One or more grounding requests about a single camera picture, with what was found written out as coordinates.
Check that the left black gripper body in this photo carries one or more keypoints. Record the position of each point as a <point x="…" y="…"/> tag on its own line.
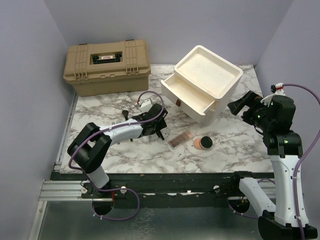
<point x="159" y="126"/>

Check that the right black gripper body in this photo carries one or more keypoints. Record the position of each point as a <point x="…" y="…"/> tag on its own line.
<point x="256" y="114"/>

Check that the black fan makeup brush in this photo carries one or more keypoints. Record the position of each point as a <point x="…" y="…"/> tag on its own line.
<point x="159" y="134"/>

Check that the cream top drawer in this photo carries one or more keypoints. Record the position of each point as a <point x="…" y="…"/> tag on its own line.
<point x="190" y="99"/>

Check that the cream drawer organizer cabinet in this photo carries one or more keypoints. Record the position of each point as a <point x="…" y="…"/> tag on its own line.
<point x="212" y="74"/>

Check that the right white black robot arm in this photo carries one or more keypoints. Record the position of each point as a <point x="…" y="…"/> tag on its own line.
<point x="285" y="219"/>

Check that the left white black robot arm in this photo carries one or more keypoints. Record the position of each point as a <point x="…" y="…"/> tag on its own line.
<point x="89" y="148"/>

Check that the black round makeup brush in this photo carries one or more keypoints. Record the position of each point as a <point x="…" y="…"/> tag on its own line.
<point x="125" y="113"/>

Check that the orange makeup sponge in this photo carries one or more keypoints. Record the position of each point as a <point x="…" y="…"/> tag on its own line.
<point x="197" y="144"/>

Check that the white cosmetic bottle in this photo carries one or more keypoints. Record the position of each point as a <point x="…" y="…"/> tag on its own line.
<point x="145" y="139"/>

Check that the brown eyeshadow palette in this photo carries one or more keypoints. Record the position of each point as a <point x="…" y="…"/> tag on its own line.
<point x="180" y="139"/>

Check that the black round compact jar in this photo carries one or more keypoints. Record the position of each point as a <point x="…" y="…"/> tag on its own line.
<point x="206" y="142"/>

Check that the tan plastic toolbox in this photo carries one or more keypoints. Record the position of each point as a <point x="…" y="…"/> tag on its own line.
<point x="106" y="68"/>

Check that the black mounting rail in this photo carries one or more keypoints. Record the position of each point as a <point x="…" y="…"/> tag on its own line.
<point x="163" y="190"/>

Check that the aluminium extrusion rail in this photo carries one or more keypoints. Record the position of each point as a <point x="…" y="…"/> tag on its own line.
<point x="68" y="190"/>

